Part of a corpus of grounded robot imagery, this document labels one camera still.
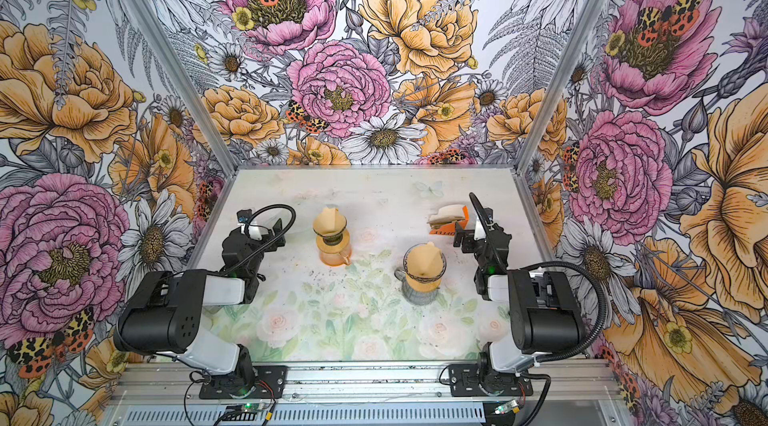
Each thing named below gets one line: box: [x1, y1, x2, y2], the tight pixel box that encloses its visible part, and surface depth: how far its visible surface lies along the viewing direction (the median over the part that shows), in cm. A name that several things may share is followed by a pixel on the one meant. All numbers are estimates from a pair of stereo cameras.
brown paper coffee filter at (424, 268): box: [406, 242, 444, 292], surface depth 81 cm
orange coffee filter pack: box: [428, 204, 470, 236], surface depth 101 cm
